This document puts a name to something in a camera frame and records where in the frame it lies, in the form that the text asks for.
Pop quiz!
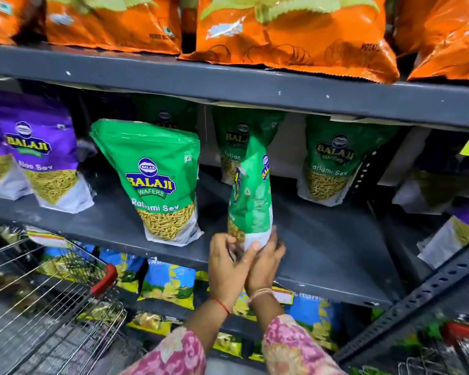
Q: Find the person's right hand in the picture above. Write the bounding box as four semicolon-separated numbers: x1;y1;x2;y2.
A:
245;226;287;296

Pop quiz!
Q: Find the person's left hand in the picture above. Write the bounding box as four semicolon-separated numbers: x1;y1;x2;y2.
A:
208;233;260;310

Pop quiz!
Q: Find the green snack pouch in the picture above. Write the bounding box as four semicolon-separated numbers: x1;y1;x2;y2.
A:
297;115;399;208
213;107;286;186
132;93;198;134
90;119;204;247
227;134;274;253

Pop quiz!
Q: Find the person's left forearm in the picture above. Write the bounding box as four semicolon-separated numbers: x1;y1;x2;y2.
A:
185;297;232;354

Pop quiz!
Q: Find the person's right forearm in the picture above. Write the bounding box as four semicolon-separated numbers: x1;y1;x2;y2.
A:
250;293;286;333

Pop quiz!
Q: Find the grey metal shelf board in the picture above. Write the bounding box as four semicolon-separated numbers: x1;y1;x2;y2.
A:
0;168;405;309
0;43;469;130

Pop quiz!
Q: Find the thin pale wrist bangle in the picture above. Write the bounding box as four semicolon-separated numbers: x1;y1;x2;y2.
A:
246;287;274;306

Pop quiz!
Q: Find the white yellow shelf price label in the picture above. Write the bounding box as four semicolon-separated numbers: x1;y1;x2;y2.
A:
271;285;295;305
26;228;69;249

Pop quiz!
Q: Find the row of blue yellow packets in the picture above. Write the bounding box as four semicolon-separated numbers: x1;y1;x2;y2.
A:
35;242;342;364

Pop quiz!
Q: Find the pink floral garment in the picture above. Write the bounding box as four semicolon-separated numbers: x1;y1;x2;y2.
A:
119;314;347;375

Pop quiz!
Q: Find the perforated grey metal rack beam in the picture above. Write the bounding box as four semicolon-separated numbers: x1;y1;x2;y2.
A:
333;234;469;364

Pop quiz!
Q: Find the purple snack pouch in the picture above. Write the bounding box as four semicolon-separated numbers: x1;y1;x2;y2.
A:
417;195;469;270
0;117;33;201
0;89;97;214

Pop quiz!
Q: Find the red black snack packet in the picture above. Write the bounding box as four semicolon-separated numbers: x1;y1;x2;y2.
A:
441;322;469;375

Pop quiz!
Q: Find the row of orange chip bags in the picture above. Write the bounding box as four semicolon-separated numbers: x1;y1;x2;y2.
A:
0;0;469;85

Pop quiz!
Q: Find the red thread bracelet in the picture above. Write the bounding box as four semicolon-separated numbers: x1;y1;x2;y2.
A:
210;295;232;318

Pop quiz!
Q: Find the wire shopping cart red bumper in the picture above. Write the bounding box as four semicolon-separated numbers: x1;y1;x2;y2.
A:
0;236;128;375

